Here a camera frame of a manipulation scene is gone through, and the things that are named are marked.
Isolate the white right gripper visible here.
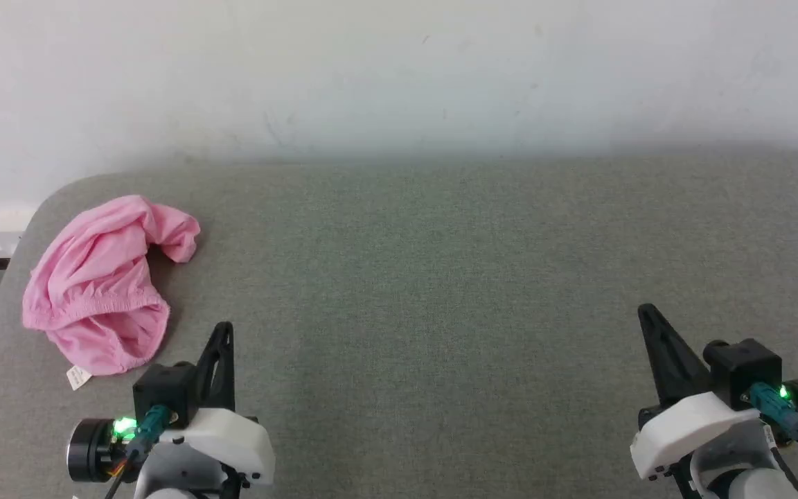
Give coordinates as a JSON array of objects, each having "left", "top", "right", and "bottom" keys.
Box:
[{"left": 630, "top": 303, "right": 765, "bottom": 481}]

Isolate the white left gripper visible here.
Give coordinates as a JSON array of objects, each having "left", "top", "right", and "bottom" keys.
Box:
[{"left": 162, "top": 322, "right": 276, "bottom": 487}]

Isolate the pink cloth garment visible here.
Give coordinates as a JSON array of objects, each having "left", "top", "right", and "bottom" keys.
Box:
[{"left": 22, "top": 195, "right": 202, "bottom": 391}]

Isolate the black round left gripper motor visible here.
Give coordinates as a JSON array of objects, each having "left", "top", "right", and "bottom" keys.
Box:
[{"left": 66, "top": 418, "right": 127, "bottom": 484}]

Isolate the grey fabric sofa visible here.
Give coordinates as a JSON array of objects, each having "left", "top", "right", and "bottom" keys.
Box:
[{"left": 0, "top": 149, "right": 798, "bottom": 499}]

